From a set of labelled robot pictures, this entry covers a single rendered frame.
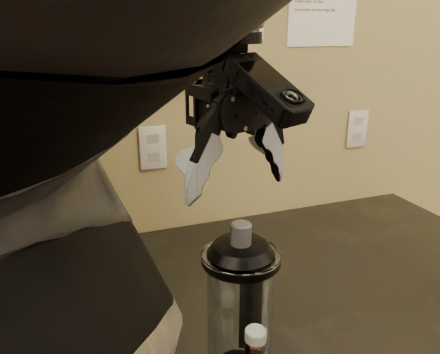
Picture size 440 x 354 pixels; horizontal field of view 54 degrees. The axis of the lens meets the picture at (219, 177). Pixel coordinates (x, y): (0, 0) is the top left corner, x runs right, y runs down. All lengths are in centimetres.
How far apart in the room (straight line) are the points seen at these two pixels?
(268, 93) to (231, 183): 78
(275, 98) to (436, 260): 76
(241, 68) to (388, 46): 95
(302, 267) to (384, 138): 62
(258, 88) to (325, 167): 91
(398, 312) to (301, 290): 19
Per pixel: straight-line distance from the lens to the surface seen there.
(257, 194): 127
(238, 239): 56
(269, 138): 55
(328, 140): 134
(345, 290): 95
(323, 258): 105
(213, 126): 50
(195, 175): 50
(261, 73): 49
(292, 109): 45
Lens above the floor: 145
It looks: 19 degrees down
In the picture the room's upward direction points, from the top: straight up
